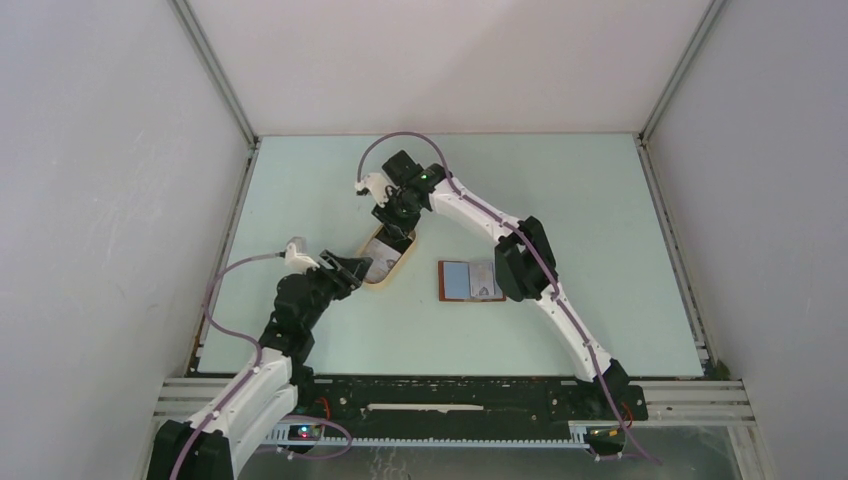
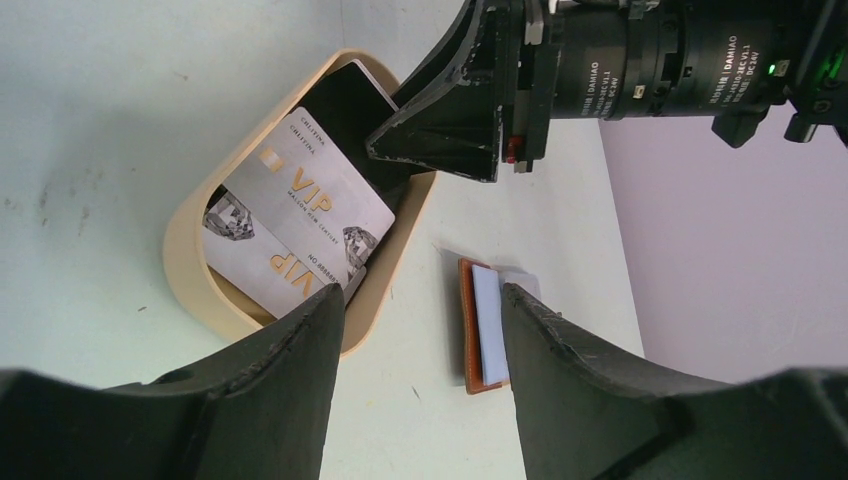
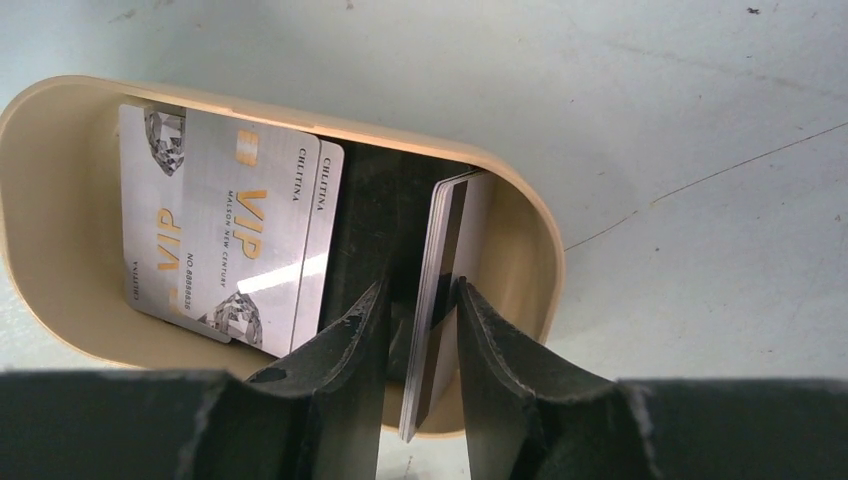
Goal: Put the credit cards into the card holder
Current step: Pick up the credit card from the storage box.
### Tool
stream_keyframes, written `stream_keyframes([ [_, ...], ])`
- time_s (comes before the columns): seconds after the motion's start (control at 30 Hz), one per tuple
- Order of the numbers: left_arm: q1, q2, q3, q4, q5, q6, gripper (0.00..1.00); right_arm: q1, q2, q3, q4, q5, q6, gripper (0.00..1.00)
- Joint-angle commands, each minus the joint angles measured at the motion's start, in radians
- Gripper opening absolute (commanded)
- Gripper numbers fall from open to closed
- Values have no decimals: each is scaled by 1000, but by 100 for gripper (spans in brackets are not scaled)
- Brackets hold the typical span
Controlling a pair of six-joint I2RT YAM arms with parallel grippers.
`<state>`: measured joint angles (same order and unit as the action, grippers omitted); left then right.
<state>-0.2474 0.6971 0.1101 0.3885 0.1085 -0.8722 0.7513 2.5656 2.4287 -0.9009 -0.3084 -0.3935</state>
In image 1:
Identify beige card tray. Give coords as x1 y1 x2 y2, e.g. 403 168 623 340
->
356 226 417 289

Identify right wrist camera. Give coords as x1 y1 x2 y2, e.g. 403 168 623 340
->
355 173 393 206

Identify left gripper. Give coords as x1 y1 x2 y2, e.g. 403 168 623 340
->
300 250 371 331

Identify brown leather card holder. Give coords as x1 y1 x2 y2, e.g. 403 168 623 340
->
437 260 506 303

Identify white cable duct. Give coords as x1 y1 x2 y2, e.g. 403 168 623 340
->
260 423 628 455

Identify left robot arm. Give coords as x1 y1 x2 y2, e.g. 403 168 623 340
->
146 244 373 479

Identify aluminium frame rail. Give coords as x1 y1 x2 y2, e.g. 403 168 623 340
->
153 378 756 427

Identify silver VIP card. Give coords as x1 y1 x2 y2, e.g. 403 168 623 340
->
362 238 402 284

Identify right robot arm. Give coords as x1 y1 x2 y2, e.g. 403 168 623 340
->
355 150 630 418

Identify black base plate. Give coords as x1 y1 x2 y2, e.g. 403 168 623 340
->
296 375 648 440

